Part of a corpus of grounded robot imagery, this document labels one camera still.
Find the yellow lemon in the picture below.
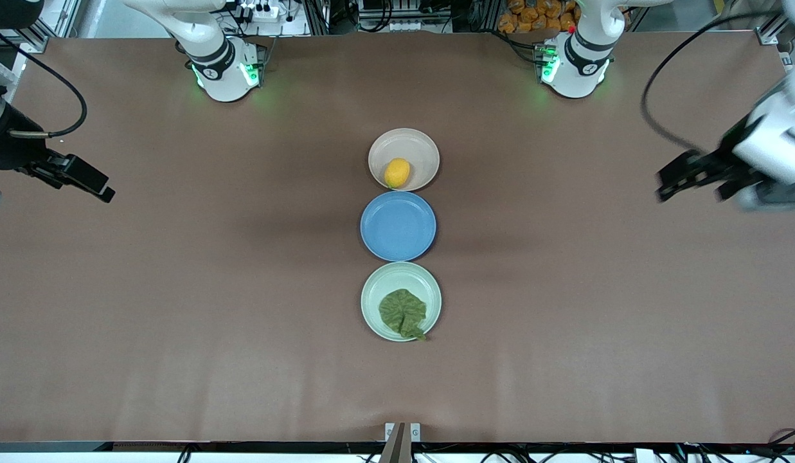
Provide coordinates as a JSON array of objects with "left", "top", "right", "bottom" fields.
[{"left": 384, "top": 158, "right": 411, "bottom": 189}]

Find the green lettuce leaf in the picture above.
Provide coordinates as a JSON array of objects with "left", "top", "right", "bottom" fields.
[{"left": 379, "top": 289, "right": 430, "bottom": 341}]

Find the bag of orange snacks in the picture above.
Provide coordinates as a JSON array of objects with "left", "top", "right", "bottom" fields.
[{"left": 498, "top": 0, "right": 581, "bottom": 34}]

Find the white power strip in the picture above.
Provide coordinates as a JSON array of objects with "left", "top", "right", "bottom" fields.
[{"left": 238, "top": 2, "right": 290, "bottom": 21}]

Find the beige plate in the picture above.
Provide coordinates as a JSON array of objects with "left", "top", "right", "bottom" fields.
[{"left": 368, "top": 128, "right": 440, "bottom": 192}]

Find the blue plate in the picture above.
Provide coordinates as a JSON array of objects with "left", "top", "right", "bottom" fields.
[{"left": 361, "top": 191, "right": 437, "bottom": 262}]

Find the pale green plate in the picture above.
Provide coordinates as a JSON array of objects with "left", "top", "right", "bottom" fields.
[{"left": 361, "top": 262, "right": 442, "bottom": 342}]

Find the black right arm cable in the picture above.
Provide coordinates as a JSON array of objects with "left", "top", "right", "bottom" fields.
[{"left": 0, "top": 29, "right": 88, "bottom": 140}]

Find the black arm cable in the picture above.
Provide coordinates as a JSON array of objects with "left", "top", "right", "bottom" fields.
[
  {"left": 641, "top": 10, "right": 785, "bottom": 152},
  {"left": 0, "top": 29, "right": 88, "bottom": 140}
]

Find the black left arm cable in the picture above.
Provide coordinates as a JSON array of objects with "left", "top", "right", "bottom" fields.
[{"left": 641, "top": 10, "right": 785, "bottom": 152}]

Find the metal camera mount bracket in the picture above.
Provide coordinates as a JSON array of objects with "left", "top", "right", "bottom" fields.
[{"left": 379, "top": 422, "right": 422, "bottom": 463}]

